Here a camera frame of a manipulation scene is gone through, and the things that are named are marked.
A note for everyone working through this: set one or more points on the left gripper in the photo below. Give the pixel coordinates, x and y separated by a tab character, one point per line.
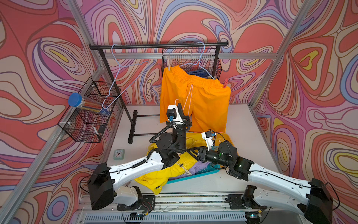
185	124

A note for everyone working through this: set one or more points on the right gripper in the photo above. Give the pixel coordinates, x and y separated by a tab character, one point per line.
203	152

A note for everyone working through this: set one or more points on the lilac shorts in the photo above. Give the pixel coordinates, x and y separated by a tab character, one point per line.
197	166

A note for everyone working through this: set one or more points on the orange shorts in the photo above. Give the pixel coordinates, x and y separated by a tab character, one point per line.
210	101

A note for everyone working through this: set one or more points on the yellow shorts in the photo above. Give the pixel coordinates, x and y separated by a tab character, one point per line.
155	181

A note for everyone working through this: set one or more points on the red clothespin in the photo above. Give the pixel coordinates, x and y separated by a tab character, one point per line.
225	83

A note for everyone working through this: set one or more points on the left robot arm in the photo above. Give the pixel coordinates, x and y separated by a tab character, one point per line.
106	184

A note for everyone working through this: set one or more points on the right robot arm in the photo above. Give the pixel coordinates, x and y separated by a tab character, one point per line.
313	197

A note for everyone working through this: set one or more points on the teal plastic basket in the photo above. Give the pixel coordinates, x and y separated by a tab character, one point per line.
208	170

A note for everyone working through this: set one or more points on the black clothes rack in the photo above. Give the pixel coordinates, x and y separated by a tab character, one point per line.
133	118

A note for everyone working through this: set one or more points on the beige clothespin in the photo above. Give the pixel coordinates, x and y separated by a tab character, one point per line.
168	63

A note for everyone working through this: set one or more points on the mint small clock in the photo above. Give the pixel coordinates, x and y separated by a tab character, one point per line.
119	154

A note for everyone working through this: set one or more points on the blue capped pencil tube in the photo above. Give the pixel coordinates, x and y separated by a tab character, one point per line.
84	103

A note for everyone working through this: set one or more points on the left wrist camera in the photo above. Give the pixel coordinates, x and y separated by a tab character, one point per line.
175	114

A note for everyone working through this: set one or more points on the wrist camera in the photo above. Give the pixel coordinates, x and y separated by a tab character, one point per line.
175	114
209	138

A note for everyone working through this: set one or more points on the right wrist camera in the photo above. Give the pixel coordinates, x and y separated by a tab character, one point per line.
209	138

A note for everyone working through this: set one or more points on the black wire basket back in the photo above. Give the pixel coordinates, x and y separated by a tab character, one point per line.
179	56

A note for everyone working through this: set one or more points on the black wire basket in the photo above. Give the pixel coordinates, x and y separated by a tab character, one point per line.
87	126
179	56

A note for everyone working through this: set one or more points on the black wire basket left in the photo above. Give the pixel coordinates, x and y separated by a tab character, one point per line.
87	126

